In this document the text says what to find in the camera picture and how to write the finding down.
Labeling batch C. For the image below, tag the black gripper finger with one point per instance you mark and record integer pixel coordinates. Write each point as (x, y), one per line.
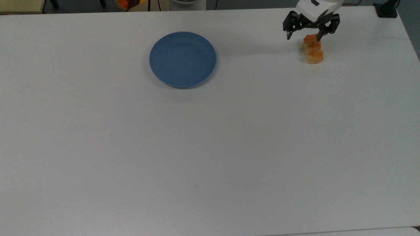
(333, 24)
(292, 23)

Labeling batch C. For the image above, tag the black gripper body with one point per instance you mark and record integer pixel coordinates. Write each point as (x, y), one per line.
(314, 24)

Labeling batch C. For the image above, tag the golden brown bread roll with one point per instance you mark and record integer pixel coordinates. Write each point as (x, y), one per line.
(314, 52)

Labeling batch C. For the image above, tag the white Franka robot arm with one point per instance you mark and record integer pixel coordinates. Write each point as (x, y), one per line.
(318, 8)

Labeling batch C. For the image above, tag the blue round plate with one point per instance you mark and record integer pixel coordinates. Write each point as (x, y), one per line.
(182, 59)

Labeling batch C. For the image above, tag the cardboard box with orange items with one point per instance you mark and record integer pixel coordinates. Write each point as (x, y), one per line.
(129, 4)

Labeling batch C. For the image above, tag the black chair leg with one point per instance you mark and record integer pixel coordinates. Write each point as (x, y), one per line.
(103, 2)
(54, 3)

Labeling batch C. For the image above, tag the light wooden cabinet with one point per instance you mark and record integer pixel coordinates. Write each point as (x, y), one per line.
(19, 6)

